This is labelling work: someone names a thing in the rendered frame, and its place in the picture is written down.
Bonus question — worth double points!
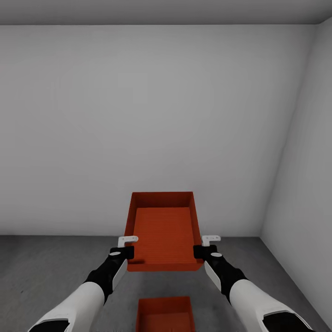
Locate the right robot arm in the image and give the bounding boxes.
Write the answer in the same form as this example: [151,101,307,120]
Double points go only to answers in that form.
[193,235,314,332]

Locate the storage box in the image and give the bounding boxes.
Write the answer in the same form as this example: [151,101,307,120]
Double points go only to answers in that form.
[135,296,196,332]
[124,191,204,272]

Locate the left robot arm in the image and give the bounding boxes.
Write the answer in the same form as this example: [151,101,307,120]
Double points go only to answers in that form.
[27,236,138,332]

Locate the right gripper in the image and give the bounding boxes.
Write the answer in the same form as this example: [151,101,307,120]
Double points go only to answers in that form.
[193,245,217,259]

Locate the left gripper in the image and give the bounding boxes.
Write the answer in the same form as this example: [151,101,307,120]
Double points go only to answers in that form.
[110,246,134,260]

